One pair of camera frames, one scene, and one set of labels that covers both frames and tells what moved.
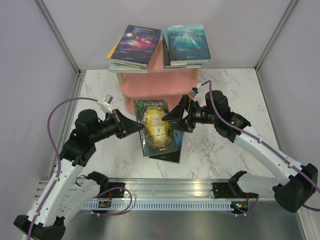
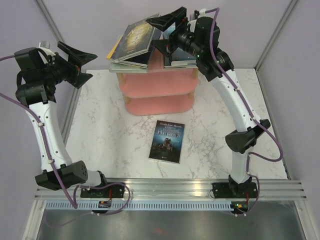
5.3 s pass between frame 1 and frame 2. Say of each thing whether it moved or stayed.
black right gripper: moved
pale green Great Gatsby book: stayed
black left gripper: moved
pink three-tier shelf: stayed
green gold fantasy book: moved
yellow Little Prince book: stayed
